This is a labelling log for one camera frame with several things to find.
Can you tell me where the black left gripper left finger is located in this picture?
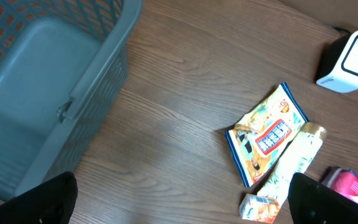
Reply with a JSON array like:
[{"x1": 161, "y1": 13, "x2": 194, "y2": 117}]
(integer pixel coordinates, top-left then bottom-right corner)
[{"x1": 0, "y1": 171, "x2": 78, "y2": 224}]

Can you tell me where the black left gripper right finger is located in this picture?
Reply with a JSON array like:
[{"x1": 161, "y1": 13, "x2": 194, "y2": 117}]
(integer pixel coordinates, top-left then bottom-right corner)
[{"x1": 288, "y1": 173, "x2": 358, "y2": 224}]

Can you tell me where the red purple pad package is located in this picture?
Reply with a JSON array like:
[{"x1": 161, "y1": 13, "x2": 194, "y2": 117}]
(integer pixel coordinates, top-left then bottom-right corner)
[{"x1": 322, "y1": 167, "x2": 358, "y2": 204}]

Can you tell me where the white floral tube gold cap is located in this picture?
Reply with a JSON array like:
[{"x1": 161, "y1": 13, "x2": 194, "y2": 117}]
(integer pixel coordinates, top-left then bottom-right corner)
[{"x1": 257, "y1": 122, "x2": 328, "y2": 205}]

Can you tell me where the small orange box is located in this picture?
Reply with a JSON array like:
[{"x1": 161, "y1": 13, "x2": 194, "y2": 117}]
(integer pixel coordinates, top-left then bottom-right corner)
[{"x1": 239, "y1": 194, "x2": 281, "y2": 223}]

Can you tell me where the yellow snack bag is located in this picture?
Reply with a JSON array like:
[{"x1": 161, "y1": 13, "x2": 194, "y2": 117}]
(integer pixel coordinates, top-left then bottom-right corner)
[{"x1": 224, "y1": 82, "x2": 309, "y2": 188}]

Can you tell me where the white barcode scanner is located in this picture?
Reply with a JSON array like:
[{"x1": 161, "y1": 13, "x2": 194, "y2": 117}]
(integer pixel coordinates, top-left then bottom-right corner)
[{"x1": 316, "y1": 30, "x2": 358, "y2": 93}]

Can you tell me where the grey plastic shopping basket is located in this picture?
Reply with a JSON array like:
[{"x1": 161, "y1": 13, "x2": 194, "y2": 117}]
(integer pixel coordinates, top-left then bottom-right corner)
[{"x1": 0, "y1": 0, "x2": 143, "y2": 205}]

